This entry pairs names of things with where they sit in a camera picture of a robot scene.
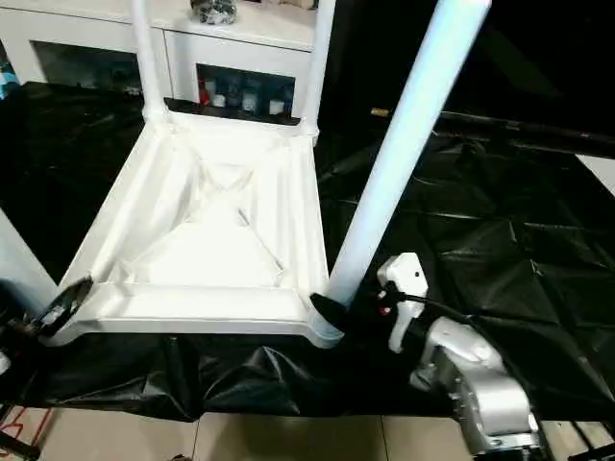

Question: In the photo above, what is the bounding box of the white sideboard cabinet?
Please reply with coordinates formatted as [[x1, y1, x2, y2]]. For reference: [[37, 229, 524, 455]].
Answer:
[[0, 0, 332, 119]]

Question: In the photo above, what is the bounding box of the black metal floor frame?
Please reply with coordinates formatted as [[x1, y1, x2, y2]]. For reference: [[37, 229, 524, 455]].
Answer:
[[0, 422, 40, 461]]

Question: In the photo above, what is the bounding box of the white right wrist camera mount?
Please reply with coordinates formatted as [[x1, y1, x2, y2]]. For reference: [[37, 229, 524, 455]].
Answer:
[[375, 252, 431, 355]]

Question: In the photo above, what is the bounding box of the black metal rod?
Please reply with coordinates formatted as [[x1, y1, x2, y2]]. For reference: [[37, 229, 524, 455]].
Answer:
[[437, 111, 615, 158]]

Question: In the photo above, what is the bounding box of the white plastic table top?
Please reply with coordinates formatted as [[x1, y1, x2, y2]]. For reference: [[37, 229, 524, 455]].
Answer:
[[40, 112, 348, 351]]

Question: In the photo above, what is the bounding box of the red wire hanger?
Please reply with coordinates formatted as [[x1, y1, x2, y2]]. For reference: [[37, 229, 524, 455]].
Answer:
[[0, 405, 50, 449]]

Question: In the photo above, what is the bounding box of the dark bag of small parts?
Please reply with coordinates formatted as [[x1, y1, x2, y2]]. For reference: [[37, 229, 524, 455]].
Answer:
[[190, 0, 240, 26]]

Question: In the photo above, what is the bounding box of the black speaker cabinet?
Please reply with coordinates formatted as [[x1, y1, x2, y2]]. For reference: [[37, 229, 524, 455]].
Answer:
[[329, 0, 433, 127]]

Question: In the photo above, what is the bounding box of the white flat board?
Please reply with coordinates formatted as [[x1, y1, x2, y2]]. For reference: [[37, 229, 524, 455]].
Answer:
[[574, 154, 615, 199]]

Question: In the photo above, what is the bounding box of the black plastic mat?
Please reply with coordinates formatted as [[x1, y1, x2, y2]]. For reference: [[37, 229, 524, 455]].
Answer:
[[0, 80, 615, 425]]

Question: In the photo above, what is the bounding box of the black stand leg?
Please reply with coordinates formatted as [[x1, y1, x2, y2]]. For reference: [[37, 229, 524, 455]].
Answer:
[[566, 420, 615, 461]]

